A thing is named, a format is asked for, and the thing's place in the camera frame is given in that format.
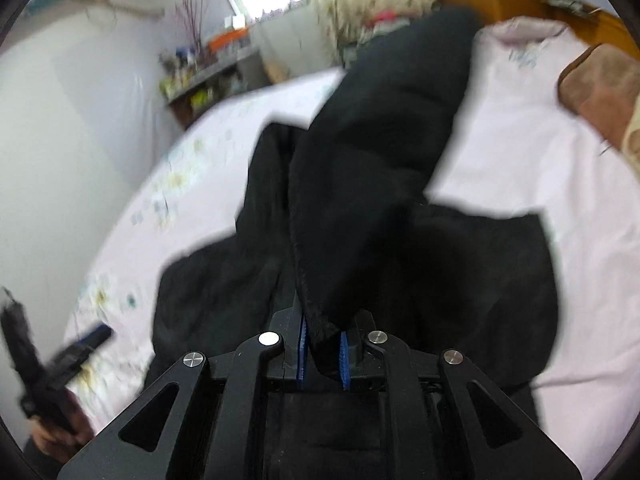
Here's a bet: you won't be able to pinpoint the pile of colourful clothes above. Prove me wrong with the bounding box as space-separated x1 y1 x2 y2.
365 7 416 33

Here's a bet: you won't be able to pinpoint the black puffer jacket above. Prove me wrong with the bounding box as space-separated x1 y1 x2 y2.
145 6 560 480

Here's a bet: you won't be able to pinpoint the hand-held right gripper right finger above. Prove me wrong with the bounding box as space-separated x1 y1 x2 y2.
340 310 584 480

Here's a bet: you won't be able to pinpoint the person's left hand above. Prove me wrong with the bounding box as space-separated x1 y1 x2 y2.
30 392 97 463

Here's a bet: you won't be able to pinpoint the pale pink pillow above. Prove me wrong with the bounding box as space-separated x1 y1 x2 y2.
472 16 591 86

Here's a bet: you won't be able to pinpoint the cluttered wooden shelf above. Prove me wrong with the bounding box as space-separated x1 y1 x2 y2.
159 45 268 128

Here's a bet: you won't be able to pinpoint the cardboard box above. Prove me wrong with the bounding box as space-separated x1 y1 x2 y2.
265 60 293 85

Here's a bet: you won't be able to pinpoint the orange storage box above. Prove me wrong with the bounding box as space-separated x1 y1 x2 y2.
207 29 251 53

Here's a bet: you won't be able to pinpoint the purple dried flower branches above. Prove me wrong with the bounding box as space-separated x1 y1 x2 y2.
172 0 213 56

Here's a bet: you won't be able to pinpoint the pale pink floral bed sheet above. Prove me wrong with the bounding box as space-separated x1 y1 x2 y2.
62 15 640 480

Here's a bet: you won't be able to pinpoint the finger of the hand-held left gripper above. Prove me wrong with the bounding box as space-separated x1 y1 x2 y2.
74 325 114 357

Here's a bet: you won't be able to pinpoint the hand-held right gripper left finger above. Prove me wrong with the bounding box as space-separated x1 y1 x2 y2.
56 309 307 480

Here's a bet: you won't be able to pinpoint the floral curtain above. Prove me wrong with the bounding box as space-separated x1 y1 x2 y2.
305 0 446 63

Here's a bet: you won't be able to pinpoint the person's left forearm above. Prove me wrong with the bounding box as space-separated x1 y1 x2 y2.
20 437 76 480

